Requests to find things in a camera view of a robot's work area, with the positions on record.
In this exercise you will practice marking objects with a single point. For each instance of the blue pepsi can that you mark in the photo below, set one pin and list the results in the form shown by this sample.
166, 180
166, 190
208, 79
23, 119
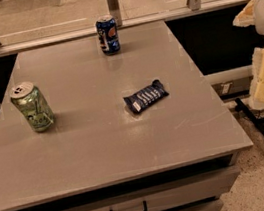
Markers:
107, 33

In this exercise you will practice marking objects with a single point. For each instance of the green soda can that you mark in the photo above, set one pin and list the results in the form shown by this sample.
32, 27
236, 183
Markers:
29, 100

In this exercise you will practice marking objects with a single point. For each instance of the dark blue snack packet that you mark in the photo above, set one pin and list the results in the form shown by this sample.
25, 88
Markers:
146, 97

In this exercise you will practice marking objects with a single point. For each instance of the white horizontal railing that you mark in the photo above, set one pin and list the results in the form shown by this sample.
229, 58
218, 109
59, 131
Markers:
126, 23

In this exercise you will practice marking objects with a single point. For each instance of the grey drawer cabinet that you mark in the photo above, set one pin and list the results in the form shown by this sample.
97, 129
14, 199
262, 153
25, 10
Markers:
178, 155

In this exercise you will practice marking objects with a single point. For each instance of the middle metal railing bracket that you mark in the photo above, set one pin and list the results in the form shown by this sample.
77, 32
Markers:
114, 10

